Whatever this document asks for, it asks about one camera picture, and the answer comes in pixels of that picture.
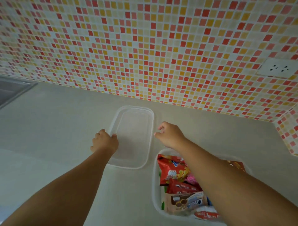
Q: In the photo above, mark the person's right forearm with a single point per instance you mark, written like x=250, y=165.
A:
x=232, y=186

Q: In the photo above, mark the stainless steel sink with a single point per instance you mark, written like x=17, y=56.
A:
x=10, y=89

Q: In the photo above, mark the person's right thumb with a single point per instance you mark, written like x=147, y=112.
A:
x=159, y=137

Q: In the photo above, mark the red snack packet with eyes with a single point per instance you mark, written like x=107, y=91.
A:
x=182, y=187

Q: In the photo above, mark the person's right hand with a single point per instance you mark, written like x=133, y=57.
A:
x=171, y=136

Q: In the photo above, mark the red popcorn snack packet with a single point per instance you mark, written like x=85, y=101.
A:
x=171, y=169

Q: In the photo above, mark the clear plastic container lid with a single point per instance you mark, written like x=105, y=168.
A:
x=133, y=139

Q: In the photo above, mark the clear plastic storage container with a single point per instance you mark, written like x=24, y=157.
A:
x=156, y=186

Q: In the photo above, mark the person's left thumb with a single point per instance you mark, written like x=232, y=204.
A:
x=114, y=137

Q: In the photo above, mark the beige chocolate cookie packet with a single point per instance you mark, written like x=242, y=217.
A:
x=186, y=202

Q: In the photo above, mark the white wall power socket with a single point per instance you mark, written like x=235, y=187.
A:
x=277, y=67

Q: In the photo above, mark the person's left hand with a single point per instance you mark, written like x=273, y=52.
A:
x=104, y=142

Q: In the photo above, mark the white and red snack packet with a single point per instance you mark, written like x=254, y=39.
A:
x=206, y=215

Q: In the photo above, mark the pink snack packet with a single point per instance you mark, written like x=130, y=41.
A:
x=192, y=179

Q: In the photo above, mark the orange snack packet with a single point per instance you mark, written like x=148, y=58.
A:
x=238, y=164

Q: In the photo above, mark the person's left forearm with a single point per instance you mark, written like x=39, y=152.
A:
x=67, y=188

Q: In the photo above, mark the green snack packet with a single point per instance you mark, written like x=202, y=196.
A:
x=163, y=187

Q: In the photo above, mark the blue snack packet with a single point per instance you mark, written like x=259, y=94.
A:
x=209, y=201

